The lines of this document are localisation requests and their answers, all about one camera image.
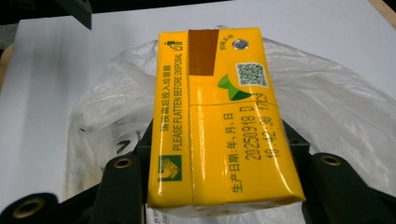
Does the clear plastic bag smiley print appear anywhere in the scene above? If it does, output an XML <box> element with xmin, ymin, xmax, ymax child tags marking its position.
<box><xmin>64</xmin><ymin>36</ymin><xmax>396</xmax><ymax>224</ymax></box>

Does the yellow drink carton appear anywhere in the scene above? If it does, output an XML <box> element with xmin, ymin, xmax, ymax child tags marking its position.
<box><xmin>146</xmin><ymin>26</ymin><xmax>307</xmax><ymax>210</ymax></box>

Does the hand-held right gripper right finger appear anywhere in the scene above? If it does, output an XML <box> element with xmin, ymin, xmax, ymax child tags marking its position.
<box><xmin>281</xmin><ymin>119</ymin><xmax>313</xmax><ymax>201</ymax></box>

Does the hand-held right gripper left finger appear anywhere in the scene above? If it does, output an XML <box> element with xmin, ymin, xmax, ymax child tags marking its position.
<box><xmin>133</xmin><ymin>119</ymin><xmax>156</xmax><ymax>205</ymax></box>

